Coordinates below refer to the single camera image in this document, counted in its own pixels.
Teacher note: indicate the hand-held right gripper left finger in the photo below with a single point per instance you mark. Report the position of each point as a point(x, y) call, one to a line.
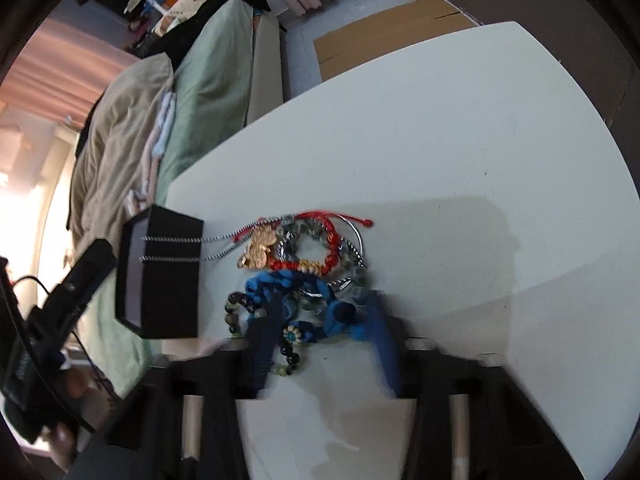
point(261, 355)

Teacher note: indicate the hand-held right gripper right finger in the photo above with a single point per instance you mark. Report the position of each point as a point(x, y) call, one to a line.
point(384, 347)

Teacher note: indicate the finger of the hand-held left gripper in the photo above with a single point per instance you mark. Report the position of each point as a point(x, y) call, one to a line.
point(85, 272)

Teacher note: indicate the black jewelry box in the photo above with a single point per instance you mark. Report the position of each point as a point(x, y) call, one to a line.
point(160, 280)

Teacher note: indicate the white butterfly brooch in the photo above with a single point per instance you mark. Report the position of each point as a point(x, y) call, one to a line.
point(257, 252)

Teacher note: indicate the silver twisted bangle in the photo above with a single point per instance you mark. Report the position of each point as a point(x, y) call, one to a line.
point(359, 242)

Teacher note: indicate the person's left hand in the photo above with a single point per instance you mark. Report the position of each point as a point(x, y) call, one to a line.
point(62, 445)

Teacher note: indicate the beige blanket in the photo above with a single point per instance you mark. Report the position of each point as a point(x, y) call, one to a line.
point(120, 125)

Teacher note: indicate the green bed sheet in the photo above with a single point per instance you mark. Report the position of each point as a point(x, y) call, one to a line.
point(215, 85)

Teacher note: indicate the white bed base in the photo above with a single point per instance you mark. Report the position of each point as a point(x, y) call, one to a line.
point(265, 70)

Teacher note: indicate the black cloth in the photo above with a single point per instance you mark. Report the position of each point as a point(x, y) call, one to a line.
point(215, 15)

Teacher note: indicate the flat cardboard sheet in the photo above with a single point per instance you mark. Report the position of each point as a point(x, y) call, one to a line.
point(395, 35)

